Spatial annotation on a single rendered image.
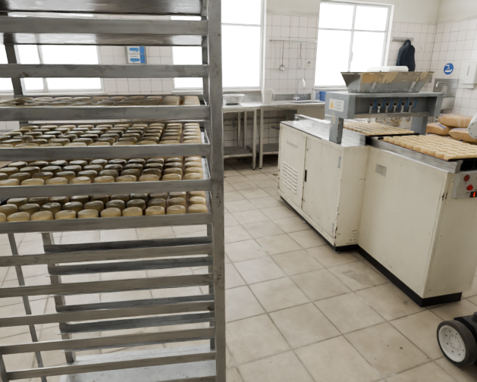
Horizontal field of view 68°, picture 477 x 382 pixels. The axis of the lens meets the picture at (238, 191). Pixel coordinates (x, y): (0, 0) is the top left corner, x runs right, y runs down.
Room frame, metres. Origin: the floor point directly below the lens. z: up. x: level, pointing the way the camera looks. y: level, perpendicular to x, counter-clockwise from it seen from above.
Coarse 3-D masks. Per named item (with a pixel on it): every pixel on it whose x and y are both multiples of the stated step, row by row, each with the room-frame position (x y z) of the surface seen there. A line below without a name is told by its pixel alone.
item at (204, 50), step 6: (204, 0) 1.26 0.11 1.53; (204, 6) 1.26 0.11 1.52; (204, 18) 1.26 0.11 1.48; (204, 48) 1.26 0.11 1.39; (204, 54) 1.26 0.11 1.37; (204, 60) 1.26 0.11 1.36; (204, 78) 1.26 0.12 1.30; (204, 84) 1.26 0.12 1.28; (204, 90) 1.26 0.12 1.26; (204, 120) 1.26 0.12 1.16; (210, 162) 1.26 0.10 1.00; (210, 168) 1.26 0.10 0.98; (210, 228) 1.26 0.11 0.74; (210, 234) 1.26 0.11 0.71; (210, 270) 1.26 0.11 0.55; (210, 288) 1.26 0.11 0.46; (210, 324) 1.26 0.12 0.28; (210, 342) 1.26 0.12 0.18; (210, 348) 1.26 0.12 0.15
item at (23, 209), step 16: (176, 192) 1.02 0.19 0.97; (192, 192) 1.02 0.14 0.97; (0, 208) 0.88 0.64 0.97; (16, 208) 0.89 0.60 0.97; (32, 208) 0.88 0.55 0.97; (48, 208) 0.88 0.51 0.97; (64, 208) 0.89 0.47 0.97; (80, 208) 0.90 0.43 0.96; (96, 208) 0.90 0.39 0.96; (112, 208) 0.88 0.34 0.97; (128, 208) 0.88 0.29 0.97; (144, 208) 0.93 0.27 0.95; (160, 208) 0.88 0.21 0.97; (176, 208) 0.88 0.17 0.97; (192, 208) 0.88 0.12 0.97
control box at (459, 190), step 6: (456, 174) 1.72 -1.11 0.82; (462, 174) 1.69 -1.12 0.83; (468, 174) 1.70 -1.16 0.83; (474, 174) 1.71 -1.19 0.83; (456, 180) 1.71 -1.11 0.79; (462, 180) 1.70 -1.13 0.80; (468, 180) 1.70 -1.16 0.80; (474, 180) 1.72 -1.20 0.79; (456, 186) 1.71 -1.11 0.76; (462, 186) 1.70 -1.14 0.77; (474, 186) 1.72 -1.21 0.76; (456, 192) 1.70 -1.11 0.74; (462, 192) 1.70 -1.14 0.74; (468, 192) 1.71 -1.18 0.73; (456, 198) 1.70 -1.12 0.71; (462, 198) 1.70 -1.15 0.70
